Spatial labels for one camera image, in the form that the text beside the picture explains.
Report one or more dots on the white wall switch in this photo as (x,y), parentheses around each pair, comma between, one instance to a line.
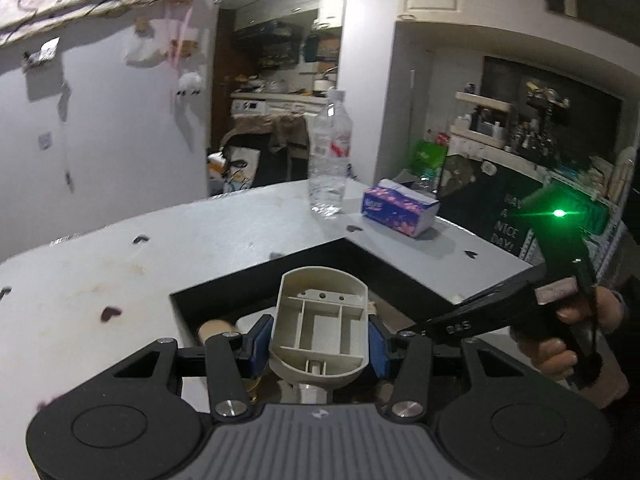
(46,140)

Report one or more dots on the white hanging bag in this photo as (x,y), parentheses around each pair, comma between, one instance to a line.
(145,52)

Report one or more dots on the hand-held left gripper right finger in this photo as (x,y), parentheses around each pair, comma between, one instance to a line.
(380,352)

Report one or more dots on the black letter board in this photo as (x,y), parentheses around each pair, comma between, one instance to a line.
(505,230)

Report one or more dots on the white cartoon bag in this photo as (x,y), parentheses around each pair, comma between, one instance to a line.
(240,170)

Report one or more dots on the beige plastic scoop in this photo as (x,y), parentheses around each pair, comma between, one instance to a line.
(320,280)

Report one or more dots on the person's right hand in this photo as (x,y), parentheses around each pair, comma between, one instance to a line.
(545,357)

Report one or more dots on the clear plastic water bottle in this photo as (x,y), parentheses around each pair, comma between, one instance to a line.
(327,185)

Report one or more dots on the chair with brown jacket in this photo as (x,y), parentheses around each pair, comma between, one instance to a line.
(285,132)

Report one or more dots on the black cardboard box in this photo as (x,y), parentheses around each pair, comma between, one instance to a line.
(310,255)

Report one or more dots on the metal wall bracket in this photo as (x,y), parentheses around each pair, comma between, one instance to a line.
(45,52)

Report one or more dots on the white wall shelf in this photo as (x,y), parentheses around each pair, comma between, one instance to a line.
(482,132)

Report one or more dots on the white washing machine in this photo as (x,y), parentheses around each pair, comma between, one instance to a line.
(247,106)

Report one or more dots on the green plastic bag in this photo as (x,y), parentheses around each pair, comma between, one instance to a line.
(427,155)

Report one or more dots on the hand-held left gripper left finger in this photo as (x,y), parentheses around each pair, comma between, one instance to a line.
(261,342)

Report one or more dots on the pink ribbon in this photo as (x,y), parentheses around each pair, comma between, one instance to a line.
(185,25)

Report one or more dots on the white kitchen wall cabinet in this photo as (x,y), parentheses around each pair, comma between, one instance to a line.
(290,0)

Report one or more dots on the white sheep plush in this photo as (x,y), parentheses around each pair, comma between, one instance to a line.
(190,81)

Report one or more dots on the purple floral tissue pack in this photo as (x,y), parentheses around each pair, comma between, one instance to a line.
(395,207)

